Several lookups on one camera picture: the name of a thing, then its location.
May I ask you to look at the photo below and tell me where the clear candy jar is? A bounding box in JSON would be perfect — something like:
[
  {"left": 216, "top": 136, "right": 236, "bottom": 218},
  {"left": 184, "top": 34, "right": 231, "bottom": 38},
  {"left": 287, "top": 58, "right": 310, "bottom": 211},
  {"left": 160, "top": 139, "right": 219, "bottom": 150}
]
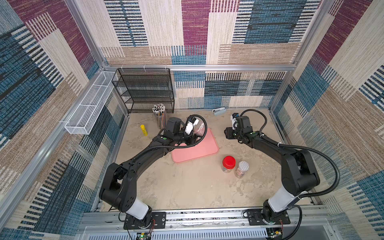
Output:
[{"left": 194, "top": 121, "right": 206, "bottom": 138}]

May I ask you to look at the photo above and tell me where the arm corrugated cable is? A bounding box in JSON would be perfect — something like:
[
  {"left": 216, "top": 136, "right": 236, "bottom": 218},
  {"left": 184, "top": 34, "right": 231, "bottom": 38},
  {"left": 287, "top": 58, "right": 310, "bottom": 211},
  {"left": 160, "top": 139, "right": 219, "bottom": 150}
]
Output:
[
  {"left": 131, "top": 114, "right": 208, "bottom": 160},
  {"left": 239, "top": 108, "right": 341, "bottom": 199}
]

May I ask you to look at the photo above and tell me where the black mesh shelf rack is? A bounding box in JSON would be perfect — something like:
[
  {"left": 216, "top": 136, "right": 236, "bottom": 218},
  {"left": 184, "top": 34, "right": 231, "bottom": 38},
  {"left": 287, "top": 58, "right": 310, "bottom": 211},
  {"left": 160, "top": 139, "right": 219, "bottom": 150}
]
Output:
[{"left": 112, "top": 68, "right": 175, "bottom": 114}]

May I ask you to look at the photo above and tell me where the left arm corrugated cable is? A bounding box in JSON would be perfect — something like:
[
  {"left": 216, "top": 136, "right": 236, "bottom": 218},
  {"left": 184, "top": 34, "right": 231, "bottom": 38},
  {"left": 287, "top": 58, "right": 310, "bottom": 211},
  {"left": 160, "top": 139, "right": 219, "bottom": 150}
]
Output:
[{"left": 131, "top": 114, "right": 208, "bottom": 160}]

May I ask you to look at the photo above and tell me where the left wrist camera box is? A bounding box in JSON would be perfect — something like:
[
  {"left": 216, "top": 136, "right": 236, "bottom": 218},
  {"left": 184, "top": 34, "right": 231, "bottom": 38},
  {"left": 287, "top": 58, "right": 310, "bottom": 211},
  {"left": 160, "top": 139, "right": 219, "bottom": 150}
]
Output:
[{"left": 185, "top": 117, "right": 199, "bottom": 136}]

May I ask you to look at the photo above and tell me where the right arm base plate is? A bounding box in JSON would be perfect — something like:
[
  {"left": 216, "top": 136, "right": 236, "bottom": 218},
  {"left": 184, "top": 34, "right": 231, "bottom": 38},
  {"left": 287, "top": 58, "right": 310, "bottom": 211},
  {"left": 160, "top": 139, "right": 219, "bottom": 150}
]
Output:
[{"left": 243, "top": 208, "right": 291, "bottom": 226}]

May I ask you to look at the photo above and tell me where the patterned lid candy jar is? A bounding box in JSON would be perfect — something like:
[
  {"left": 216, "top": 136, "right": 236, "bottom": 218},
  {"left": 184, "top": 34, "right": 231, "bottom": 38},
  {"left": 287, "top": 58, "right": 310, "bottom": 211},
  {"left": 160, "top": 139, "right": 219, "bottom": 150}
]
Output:
[{"left": 235, "top": 161, "right": 250, "bottom": 179}]

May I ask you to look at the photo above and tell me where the red lid candy jar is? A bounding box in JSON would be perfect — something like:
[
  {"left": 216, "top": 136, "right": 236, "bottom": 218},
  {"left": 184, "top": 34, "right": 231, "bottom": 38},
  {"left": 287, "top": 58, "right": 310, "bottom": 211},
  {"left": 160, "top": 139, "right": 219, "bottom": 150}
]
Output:
[{"left": 222, "top": 156, "right": 236, "bottom": 173}]

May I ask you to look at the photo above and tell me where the pink plastic tray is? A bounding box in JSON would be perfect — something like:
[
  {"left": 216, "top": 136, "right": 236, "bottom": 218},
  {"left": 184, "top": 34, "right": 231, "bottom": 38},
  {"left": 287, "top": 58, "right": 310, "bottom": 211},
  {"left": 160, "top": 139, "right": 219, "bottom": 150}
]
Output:
[{"left": 171, "top": 128, "right": 219, "bottom": 164}]

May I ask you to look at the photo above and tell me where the grey stapler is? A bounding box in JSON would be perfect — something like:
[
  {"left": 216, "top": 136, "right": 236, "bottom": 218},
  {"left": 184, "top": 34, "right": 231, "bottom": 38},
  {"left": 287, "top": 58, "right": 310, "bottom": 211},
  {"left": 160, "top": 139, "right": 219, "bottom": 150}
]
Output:
[{"left": 212, "top": 107, "right": 227, "bottom": 116}]

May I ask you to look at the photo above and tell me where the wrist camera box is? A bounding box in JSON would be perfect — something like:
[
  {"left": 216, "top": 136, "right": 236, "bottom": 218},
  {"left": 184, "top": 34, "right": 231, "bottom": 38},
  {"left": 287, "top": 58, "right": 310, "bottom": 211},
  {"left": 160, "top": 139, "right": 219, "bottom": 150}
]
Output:
[
  {"left": 231, "top": 113, "right": 239, "bottom": 130},
  {"left": 185, "top": 117, "right": 199, "bottom": 136}
]

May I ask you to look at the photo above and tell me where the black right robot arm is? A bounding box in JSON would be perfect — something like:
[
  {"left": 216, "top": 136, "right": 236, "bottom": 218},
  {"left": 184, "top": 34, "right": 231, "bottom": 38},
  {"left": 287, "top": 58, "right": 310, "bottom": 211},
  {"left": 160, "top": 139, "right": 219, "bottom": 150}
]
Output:
[{"left": 225, "top": 113, "right": 320, "bottom": 225}]

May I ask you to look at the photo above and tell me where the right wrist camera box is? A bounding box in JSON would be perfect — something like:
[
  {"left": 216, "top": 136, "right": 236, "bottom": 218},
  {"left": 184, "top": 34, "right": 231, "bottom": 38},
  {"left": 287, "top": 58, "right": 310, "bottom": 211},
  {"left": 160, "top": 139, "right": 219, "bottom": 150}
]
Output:
[{"left": 231, "top": 113, "right": 239, "bottom": 130}]

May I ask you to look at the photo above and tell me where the white mesh wall basket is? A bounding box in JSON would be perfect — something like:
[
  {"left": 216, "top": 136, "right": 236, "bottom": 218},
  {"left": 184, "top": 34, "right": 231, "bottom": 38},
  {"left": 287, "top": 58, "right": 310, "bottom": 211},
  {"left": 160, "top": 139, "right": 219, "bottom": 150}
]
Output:
[{"left": 65, "top": 72, "right": 115, "bottom": 135}]

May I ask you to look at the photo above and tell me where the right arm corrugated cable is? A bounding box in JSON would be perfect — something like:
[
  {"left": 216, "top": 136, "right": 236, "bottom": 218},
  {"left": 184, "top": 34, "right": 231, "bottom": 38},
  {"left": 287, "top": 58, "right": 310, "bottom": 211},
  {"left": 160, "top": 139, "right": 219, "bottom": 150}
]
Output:
[{"left": 239, "top": 108, "right": 341, "bottom": 199}]

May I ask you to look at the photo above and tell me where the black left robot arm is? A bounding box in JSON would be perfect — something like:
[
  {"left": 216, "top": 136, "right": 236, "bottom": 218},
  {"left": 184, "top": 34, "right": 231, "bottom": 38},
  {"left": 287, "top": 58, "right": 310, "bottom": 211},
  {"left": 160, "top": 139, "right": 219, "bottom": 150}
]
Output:
[{"left": 99, "top": 114, "right": 208, "bottom": 226}]

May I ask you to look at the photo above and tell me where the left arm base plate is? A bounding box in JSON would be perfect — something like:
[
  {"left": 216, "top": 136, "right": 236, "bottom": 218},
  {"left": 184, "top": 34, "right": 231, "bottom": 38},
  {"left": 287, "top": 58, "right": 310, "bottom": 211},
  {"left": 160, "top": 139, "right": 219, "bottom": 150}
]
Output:
[{"left": 124, "top": 212, "right": 167, "bottom": 230}]

